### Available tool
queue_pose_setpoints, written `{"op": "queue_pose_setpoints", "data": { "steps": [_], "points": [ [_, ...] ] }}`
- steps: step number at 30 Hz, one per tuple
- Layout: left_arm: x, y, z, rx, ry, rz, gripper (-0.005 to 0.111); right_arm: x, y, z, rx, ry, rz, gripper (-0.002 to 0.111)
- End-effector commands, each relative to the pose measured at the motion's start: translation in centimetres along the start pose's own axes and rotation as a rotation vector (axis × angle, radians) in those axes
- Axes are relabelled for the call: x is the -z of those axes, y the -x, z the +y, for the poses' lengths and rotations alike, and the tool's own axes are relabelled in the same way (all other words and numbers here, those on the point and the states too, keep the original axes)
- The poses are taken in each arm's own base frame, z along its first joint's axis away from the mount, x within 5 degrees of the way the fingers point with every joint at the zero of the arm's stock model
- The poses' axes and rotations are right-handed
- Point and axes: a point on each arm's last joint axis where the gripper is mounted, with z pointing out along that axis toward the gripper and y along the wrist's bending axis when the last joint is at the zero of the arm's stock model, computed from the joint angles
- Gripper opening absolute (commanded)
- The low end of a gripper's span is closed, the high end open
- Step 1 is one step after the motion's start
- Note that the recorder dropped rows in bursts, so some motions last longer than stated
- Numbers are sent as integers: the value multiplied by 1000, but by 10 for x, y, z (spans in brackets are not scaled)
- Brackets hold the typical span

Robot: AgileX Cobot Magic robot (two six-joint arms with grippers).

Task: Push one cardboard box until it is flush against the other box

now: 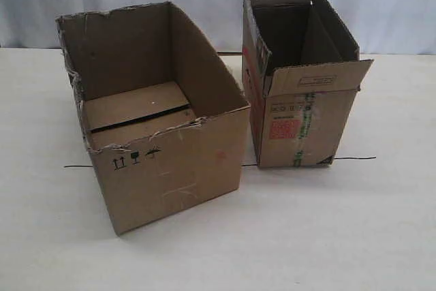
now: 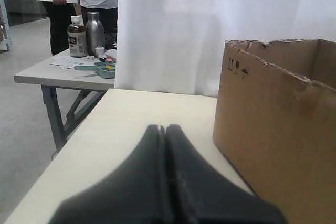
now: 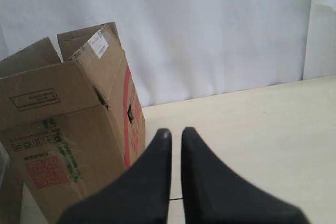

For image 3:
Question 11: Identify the tall printed cardboard box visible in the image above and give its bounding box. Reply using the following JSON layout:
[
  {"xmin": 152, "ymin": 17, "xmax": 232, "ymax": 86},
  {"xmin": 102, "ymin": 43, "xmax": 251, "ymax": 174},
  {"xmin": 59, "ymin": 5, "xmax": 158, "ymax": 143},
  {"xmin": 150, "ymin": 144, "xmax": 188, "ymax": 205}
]
[{"xmin": 1, "ymin": 22, "xmax": 145, "ymax": 223}]

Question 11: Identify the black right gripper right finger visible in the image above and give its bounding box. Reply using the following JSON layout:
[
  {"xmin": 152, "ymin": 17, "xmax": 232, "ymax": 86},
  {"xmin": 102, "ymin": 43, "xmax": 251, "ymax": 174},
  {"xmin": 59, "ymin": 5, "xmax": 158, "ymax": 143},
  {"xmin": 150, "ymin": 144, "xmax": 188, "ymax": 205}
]
[{"xmin": 181, "ymin": 127, "xmax": 309, "ymax": 223}]

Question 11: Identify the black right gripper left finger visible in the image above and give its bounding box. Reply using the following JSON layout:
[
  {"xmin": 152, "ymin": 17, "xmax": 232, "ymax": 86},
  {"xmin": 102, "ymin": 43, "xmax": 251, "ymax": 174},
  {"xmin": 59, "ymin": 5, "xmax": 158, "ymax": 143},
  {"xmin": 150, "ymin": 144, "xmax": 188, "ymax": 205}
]
[{"xmin": 58, "ymin": 129, "xmax": 172, "ymax": 223}]

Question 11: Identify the wide cardboard box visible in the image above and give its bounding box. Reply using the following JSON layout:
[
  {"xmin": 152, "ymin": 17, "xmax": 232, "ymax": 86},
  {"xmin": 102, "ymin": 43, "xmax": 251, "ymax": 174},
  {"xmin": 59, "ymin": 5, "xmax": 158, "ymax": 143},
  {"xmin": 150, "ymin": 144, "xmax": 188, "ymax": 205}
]
[{"xmin": 1, "ymin": 144, "xmax": 23, "ymax": 223}]

